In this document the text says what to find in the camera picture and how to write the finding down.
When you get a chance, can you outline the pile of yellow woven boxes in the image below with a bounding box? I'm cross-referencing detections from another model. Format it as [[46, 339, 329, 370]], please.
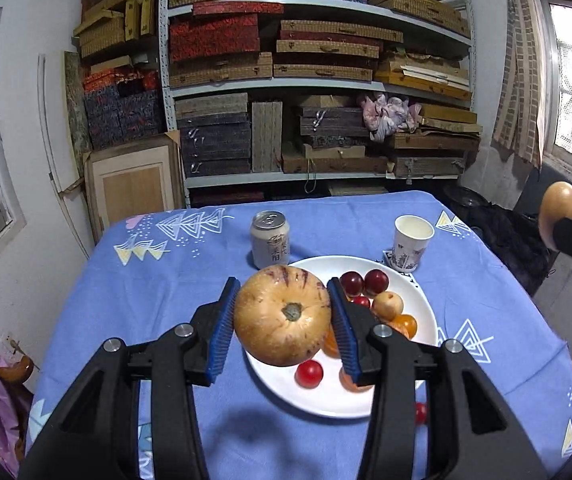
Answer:
[[73, 0, 159, 58]]

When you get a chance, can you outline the large tan pepino melon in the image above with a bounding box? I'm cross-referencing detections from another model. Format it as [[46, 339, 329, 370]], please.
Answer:
[[233, 266, 333, 367]]

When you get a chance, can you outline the wooden chair back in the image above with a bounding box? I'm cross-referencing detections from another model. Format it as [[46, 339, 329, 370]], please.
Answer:
[[0, 355, 34, 383]]

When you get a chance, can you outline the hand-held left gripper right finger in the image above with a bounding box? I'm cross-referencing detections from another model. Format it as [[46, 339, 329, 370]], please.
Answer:
[[327, 277, 549, 480]]

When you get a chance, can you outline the blue printed tablecloth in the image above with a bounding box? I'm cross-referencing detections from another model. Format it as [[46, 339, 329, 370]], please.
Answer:
[[25, 190, 572, 480]]

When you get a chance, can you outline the dark red plum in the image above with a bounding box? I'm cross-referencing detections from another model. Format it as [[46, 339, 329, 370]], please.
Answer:
[[364, 268, 389, 295], [340, 271, 365, 297]]

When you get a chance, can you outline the white metal shelf rack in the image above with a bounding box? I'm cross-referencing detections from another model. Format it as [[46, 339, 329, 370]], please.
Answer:
[[158, 0, 481, 208]]

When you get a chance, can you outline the black jacket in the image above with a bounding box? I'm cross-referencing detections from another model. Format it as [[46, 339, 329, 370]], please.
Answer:
[[440, 185, 561, 296]]

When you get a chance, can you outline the pile of blue patterned boxes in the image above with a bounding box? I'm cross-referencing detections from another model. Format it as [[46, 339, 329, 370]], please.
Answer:
[[82, 67, 164, 150]]

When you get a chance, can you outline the white paper cup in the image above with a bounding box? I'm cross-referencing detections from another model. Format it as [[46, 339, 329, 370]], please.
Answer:
[[391, 215, 435, 273]]

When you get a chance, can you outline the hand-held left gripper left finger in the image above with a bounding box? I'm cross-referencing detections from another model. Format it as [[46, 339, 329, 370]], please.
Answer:
[[18, 276, 241, 480]]

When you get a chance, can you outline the cardboard box with wooden panel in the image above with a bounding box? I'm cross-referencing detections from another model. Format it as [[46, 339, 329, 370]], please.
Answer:
[[83, 132, 187, 246]]

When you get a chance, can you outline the pink plastic bag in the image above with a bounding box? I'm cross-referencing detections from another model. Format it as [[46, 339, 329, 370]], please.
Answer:
[[358, 94, 424, 142]]

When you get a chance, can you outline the green mottled panel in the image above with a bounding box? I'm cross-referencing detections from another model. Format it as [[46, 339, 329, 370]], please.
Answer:
[[63, 51, 92, 161]]

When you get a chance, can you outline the checked curtain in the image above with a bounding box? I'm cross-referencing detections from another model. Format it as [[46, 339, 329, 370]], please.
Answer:
[[490, 0, 549, 168]]

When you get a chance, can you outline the dark chair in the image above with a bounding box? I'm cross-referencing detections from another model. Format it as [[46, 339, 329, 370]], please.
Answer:
[[513, 167, 556, 221]]

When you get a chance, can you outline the white trim strip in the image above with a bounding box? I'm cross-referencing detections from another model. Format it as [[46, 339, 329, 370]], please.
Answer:
[[37, 54, 92, 261]]

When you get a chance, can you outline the white plate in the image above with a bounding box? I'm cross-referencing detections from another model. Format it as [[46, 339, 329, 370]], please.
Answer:
[[243, 255, 439, 419]]

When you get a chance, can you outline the orange yellow tomato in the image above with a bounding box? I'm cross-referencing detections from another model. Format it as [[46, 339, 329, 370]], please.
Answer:
[[393, 313, 419, 339], [339, 366, 374, 392]]

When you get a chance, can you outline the stack of flat patterned boxes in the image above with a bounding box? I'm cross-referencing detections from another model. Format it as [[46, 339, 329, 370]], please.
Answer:
[[168, 0, 484, 196]]

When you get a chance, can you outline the silver drink can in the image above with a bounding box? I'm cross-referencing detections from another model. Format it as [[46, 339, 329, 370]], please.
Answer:
[[251, 211, 291, 269]]

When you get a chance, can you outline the mandarin orange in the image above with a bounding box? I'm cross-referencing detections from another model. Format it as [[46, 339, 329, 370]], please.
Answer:
[[377, 317, 413, 342], [322, 325, 341, 359]]

